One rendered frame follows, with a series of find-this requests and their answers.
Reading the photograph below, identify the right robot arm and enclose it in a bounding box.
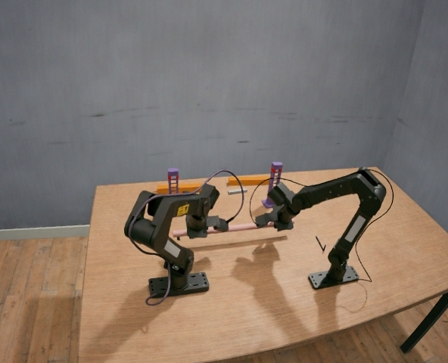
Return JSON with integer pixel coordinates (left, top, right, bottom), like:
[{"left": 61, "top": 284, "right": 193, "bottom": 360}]
[{"left": 267, "top": 171, "right": 387, "bottom": 289}]

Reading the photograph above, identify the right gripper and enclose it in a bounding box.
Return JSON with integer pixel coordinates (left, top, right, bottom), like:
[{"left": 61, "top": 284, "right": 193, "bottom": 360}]
[{"left": 257, "top": 204, "right": 294, "bottom": 231}]

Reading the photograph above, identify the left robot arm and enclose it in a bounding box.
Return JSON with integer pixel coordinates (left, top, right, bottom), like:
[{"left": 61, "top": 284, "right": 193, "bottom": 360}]
[{"left": 124, "top": 184, "right": 220, "bottom": 296}]

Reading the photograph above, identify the pink long bar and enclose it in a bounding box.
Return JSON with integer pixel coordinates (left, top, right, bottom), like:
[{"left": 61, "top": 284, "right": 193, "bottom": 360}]
[{"left": 173, "top": 222, "right": 273, "bottom": 240}]

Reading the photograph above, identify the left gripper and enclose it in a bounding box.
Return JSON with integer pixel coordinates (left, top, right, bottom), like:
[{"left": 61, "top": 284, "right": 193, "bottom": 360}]
[{"left": 185, "top": 216, "right": 226, "bottom": 239}]

